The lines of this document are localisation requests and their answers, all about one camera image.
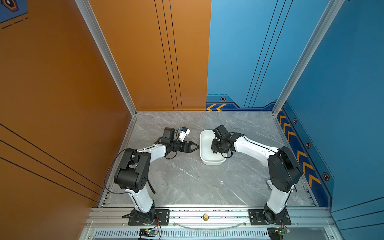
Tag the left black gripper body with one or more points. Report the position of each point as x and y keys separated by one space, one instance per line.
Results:
x=177 y=146

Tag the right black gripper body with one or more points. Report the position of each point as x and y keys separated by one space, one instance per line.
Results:
x=222 y=149

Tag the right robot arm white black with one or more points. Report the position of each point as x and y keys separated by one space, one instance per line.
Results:
x=284 y=169

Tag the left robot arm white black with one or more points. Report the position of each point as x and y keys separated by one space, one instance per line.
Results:
x=133 y=170

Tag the white plastic bin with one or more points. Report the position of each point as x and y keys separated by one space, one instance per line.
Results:
x=206 y=153

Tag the small white tag card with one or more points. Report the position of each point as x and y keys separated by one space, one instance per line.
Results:
x=269 y=183

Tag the left green circuit board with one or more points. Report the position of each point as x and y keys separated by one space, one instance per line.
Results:
x=149 y=234

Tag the green circuit board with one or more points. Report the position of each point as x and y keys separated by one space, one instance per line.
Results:
x=149 y=234
x=278 y=234

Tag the right green circuit board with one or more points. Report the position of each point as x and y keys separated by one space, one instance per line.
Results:
x=278 y=234

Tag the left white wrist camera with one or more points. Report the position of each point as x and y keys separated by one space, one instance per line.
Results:
x=183 y=132

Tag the brass knob on rail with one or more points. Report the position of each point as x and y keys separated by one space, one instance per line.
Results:
x=205 y=217

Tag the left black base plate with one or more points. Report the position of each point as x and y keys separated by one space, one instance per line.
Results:
x=157 y=216

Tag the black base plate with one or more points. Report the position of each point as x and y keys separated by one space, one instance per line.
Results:
x=157 y=216
x=260 y=217

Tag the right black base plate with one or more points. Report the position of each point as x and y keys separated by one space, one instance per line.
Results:
x=260 y=217

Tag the front aluminium rail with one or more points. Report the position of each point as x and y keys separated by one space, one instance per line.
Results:
x=219 y=217

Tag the left aluminium frame post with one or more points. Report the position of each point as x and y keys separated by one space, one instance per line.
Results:
x=101 y=42

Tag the aluminium frame post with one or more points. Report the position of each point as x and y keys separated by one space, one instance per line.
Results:
x=317 y=36
x=101 y=42

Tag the right aluminium frame post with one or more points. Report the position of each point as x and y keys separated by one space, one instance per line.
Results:
x=317 y=36

